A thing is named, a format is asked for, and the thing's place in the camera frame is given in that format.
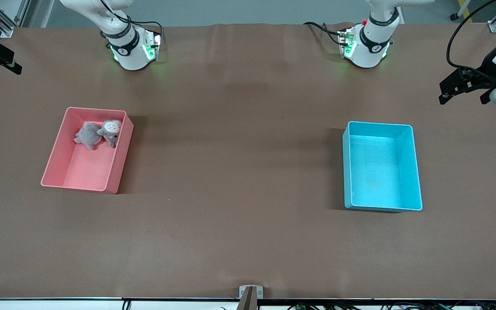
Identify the pink plastic box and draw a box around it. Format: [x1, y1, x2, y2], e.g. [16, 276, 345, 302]
[40, 107, 134, 195]

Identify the blue plastic box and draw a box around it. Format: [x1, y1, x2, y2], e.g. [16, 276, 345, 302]
[342, 121, 423, 213]

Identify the black left base cable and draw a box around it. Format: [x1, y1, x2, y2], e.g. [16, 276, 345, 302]
[303, 22, 343, 46]

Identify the grey plush toy white belly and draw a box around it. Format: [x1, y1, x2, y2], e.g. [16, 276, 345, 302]
[97, 119, 123, 149]

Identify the small metal bracket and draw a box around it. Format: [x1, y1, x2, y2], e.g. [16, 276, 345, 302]
[239, 285, 264, 299]

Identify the plain grey plush toy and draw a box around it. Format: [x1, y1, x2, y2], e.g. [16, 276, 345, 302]
[74, 122, 101, 150]

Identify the black base cable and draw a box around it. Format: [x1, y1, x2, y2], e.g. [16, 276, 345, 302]
[303, 22, 343, 46]
[127, 19, 165, 43]

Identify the brown table cover sheet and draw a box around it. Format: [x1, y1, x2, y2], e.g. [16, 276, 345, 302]
[0, 22, 496, 300]

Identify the black right base cable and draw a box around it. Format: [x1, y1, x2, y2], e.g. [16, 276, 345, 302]
[127, 19, 165, 43]

